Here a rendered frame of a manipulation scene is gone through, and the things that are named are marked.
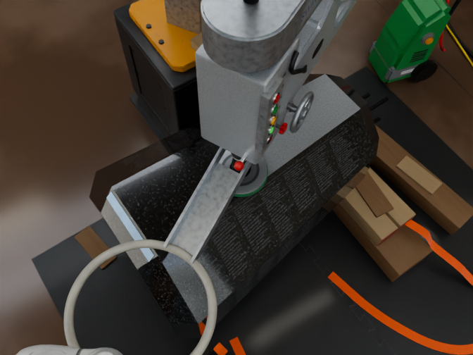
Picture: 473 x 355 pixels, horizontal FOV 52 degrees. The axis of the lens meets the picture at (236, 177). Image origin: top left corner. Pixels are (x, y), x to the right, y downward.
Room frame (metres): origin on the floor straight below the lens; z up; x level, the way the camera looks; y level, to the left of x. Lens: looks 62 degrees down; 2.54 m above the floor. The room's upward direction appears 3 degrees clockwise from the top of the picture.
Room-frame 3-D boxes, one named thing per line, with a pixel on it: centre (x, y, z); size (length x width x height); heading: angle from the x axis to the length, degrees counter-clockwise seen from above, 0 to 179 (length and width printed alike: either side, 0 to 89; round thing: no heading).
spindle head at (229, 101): (0.98, -0.05, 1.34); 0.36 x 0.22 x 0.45; 152
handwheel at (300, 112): (0.96, -0.17, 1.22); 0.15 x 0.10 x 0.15; 152
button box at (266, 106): (0.80, -0.08, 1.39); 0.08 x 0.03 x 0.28; 152
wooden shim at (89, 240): (0.85, 0.74, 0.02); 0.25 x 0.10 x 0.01; 47
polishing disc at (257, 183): (0.91, -0.01, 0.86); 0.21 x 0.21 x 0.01
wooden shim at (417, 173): (1.33, -1.03, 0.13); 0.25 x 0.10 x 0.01; 47
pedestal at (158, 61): (1.80, 0.26, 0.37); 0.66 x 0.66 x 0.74; 37
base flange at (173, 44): (1.80, 0.26, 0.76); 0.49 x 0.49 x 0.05; 37
